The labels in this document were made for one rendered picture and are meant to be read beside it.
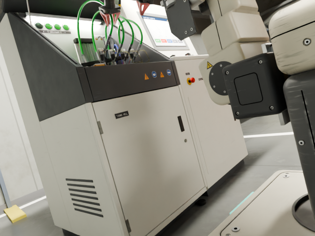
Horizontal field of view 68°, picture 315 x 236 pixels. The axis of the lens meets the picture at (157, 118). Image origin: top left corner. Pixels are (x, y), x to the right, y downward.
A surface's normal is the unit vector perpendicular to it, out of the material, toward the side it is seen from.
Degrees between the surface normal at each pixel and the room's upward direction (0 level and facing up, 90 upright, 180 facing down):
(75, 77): 90
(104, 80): 90
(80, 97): 90
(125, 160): 90
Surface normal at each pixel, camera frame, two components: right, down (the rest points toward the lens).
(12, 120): 0.63, -0.13
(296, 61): -0.68, 0.38
